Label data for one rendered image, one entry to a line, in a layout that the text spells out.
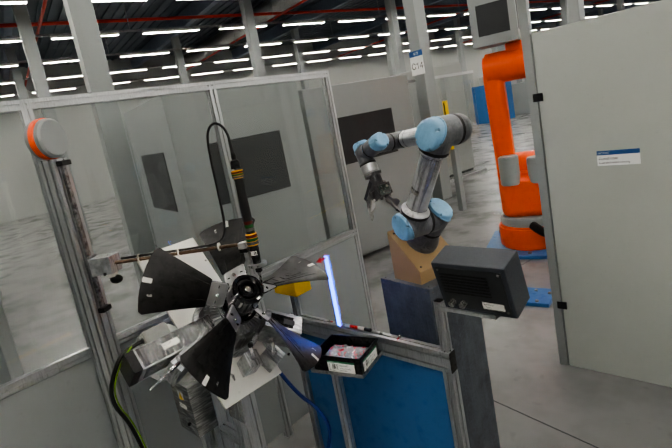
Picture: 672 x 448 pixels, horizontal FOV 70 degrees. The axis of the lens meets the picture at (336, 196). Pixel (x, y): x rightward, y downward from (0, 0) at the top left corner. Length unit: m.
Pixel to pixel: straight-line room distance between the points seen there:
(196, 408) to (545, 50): 2.45
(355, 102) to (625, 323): 3.78
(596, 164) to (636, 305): 0.80
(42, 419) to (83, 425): 0.17
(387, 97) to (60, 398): 4.84
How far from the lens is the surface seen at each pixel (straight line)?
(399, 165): 6.19
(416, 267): 2.09
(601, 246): 3.07
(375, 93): 6.02
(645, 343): 3.24
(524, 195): 5.29
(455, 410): 1.99
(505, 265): 1.55
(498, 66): 5.34
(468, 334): 2.30
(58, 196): 2.12
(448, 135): 1.75
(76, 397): 2.43
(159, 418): 2.62
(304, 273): 1.94
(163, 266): 1.77
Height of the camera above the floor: 1.77
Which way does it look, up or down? 9 degrees down
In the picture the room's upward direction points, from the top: 11 degrees counter-clockwise
